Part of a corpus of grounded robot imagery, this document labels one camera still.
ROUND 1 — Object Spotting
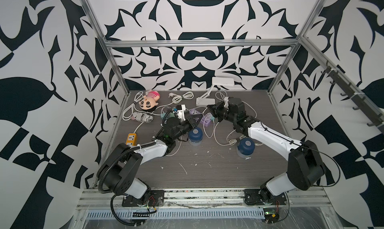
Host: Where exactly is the white usb cable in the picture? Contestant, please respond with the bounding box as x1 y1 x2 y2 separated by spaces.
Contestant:
164 138 184 157
209 120 265 147

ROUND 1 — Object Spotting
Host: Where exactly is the blue meat grinder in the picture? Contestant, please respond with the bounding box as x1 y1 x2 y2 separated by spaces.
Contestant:
236 137 255 159
188 127 203 146

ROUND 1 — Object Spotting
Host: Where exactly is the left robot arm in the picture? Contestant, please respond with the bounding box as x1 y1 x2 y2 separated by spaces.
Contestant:
97 112 203 227

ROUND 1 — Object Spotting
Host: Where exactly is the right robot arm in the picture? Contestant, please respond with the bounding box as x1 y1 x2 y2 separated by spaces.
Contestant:
207 97 327 205

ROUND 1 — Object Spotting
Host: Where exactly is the white desk lamp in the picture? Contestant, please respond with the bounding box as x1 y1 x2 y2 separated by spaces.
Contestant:
195 77 235 107

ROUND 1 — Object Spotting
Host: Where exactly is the purple power strip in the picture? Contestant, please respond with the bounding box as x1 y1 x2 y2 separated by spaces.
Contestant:
188 108 213 128

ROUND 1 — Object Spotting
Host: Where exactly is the cartoon head toy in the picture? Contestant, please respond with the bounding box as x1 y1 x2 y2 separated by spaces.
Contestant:
139 90 160 112

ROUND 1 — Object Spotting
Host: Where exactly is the yellow power strip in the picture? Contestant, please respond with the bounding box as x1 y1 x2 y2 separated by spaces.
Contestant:
126 133 137 146

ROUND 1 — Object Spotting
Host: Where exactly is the coiled white power cable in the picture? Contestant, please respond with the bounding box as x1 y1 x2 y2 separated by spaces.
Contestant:
167 91 195 105

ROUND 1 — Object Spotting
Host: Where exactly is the wall hook rack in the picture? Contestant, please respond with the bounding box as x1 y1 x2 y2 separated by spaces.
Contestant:
322 61 384 134

